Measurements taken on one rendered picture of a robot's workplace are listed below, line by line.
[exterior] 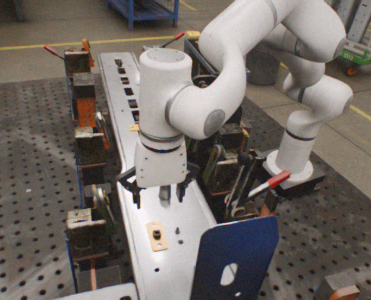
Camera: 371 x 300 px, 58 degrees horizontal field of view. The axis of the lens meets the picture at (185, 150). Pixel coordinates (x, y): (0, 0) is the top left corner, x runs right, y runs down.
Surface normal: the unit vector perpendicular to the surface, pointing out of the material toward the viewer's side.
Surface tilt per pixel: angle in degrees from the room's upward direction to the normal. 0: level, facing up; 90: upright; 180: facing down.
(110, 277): 0
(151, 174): 92
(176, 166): 91
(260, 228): 90
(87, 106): 90
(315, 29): 75
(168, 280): 0
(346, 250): 0
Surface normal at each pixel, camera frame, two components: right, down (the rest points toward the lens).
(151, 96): -0.54, 0.46
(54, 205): 0.08, -0.80
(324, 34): 0.18, 0.31
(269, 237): 0.29, 0.59
